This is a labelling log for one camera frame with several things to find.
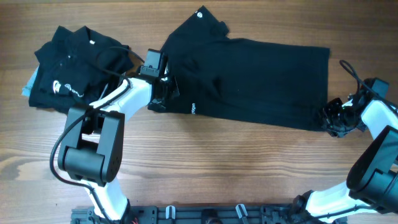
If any light grey folded garment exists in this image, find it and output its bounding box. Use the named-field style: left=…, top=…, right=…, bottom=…
left=21, top=67, right=39, bottom=97

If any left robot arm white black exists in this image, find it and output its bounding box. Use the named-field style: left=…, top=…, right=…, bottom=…
left=50, top=49, right=179, bottom=223

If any stack of folded black clothes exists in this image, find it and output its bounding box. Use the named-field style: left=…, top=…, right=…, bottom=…
left=29, top=26, right=134, bottom=113

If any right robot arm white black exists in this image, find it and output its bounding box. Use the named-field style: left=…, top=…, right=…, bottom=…
left=289, top=78, right=397, bottom=223

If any black t-shirt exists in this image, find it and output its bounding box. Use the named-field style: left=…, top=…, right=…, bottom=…
left=161, top=7, right=330, bottom=131

